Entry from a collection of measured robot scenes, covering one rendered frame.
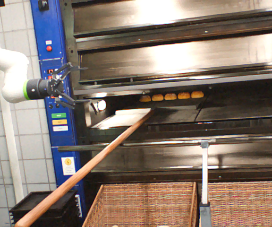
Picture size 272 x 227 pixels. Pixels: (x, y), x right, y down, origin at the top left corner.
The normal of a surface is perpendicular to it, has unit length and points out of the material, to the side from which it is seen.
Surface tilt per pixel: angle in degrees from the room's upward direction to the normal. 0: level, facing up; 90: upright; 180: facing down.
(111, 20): 70
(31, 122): 90
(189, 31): 90
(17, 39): 90
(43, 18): 90
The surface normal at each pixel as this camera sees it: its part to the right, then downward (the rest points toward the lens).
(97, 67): -0.25, -0.17
